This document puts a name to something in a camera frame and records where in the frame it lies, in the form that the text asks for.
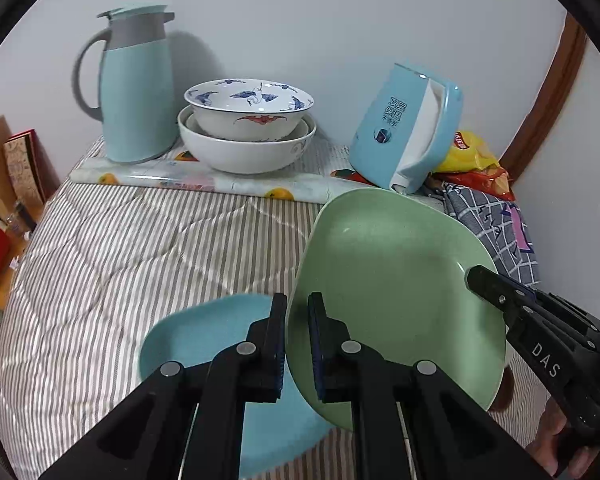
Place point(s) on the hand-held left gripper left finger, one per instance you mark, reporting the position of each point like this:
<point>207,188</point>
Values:
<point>279,360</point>

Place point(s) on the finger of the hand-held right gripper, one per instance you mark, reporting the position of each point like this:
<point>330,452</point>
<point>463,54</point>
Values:
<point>495,290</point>
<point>570,322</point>

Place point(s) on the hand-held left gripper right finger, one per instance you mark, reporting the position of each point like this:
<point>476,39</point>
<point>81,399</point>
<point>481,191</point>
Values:
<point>316,355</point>

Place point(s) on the light blue plate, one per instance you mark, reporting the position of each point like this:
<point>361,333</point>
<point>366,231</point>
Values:
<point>190,340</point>

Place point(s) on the green plate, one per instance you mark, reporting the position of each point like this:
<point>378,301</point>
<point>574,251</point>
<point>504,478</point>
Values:
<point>395,280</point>

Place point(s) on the person's right hand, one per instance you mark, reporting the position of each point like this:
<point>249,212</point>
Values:
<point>547,435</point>

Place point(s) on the grey checked cloth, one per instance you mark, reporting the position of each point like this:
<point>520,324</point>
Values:
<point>500,230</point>

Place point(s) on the red snack bag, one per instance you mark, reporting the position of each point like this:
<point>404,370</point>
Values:
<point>490,182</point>

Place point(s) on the yellow chip bag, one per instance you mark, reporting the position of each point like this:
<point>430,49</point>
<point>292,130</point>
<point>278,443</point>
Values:
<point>472,155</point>

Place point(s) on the striped quilt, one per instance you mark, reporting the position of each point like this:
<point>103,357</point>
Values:
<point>130,260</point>

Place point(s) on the light blue electric kettle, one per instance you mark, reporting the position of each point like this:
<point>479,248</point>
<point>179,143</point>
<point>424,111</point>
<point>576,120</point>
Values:
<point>385,135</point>

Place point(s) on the large white bowl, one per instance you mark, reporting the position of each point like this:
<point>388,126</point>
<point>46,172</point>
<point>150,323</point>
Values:
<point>245,157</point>

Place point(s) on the fruit print plastic sheet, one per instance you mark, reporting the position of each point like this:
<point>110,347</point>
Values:
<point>180,177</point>

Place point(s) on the blue crane patterned bowl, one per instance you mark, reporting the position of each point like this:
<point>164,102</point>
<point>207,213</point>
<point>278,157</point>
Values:
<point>250,125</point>

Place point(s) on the medium white bowl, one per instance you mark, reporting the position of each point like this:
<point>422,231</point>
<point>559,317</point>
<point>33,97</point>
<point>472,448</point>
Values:
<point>195,125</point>

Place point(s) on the wooden nightstand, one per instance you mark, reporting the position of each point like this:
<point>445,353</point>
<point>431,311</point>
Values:
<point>17,260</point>

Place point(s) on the small glass bottle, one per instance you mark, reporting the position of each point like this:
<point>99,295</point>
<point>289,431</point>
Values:
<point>20,220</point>

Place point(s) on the light blue thermos jug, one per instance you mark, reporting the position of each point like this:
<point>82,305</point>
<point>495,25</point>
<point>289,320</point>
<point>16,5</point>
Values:
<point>135,100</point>

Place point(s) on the patterned book with red cover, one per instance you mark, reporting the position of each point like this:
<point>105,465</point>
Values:
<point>22,170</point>

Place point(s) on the brown wooden door frame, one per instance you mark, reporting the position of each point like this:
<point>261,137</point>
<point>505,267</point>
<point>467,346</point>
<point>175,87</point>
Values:
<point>550,110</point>

